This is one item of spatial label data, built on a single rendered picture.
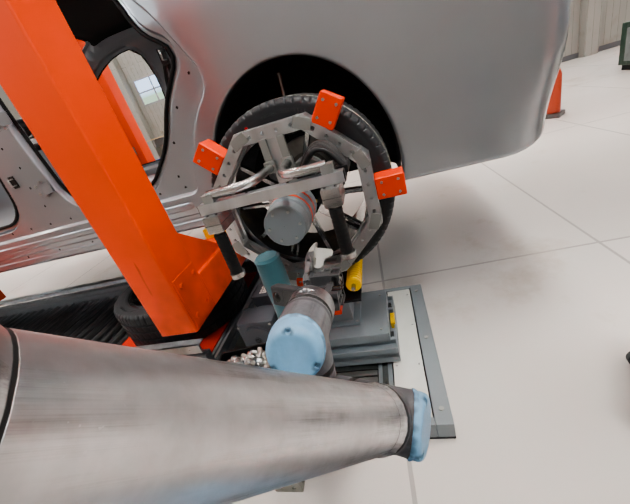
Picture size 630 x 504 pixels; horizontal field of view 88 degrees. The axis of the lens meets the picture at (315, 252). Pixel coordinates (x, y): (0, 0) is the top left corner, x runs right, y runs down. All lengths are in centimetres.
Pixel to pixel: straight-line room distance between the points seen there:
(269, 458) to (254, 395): 4
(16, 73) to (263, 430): 112
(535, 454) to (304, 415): 116
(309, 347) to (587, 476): 104
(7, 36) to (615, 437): 200
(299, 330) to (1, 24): 103
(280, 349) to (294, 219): 51
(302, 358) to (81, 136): 88
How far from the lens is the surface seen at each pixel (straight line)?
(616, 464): 142
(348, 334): 145
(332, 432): 30
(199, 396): 19
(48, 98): 117
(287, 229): 96
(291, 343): 49
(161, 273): 120
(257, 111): 113
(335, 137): 101
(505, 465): 135
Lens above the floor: 117
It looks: 25 degrees down
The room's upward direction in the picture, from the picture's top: 18 degrees counter-clockwise
